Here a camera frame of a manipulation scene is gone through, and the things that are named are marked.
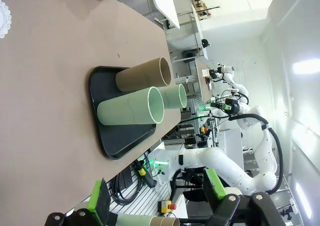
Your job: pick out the black plastic tray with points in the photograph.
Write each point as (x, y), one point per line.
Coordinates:
(120, 140)

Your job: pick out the pale green plastic cup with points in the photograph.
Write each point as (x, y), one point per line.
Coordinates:
(175, 98)
(125, 110)
(135, 221)

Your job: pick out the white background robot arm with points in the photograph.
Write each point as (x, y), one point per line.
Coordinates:
(240, 87)

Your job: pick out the ceiling light panel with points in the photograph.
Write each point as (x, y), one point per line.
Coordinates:
(306, 66)
(303, 198)

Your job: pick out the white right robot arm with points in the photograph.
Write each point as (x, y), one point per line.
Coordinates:
(217, 158)

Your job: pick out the aluminium slotted base plate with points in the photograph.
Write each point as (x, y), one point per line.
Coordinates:
(150, 198)

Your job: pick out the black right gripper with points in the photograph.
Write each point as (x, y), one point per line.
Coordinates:
(233, 108)

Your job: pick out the wooden shelf with items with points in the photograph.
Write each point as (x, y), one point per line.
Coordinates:
(200, 10)

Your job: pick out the black yellow handheld device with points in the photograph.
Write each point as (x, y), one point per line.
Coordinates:
(141, 171)

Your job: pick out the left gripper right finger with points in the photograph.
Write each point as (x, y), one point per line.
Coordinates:
(212, 186)

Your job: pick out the white desk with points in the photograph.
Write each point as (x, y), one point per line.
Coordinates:
(204, 53)

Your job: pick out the white scalloped paper coaster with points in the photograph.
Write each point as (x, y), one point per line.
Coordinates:
(3, 20)

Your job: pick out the black round object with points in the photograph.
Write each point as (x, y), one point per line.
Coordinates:
(205, 43)

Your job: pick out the yellow emergency stop box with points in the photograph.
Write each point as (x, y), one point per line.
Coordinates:
(165, 206)

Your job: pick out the white table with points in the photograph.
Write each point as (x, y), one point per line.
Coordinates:
(165, 3)

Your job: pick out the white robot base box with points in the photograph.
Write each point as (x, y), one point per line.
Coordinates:
(170, 158)

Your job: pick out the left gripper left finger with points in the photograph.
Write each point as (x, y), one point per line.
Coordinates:
(102, 201)

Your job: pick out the wood topped table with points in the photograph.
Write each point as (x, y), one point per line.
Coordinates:
(202, 85)

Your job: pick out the brown plastic cup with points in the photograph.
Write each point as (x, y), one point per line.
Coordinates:
(140, 78)
(156, 222)
(172, 222)

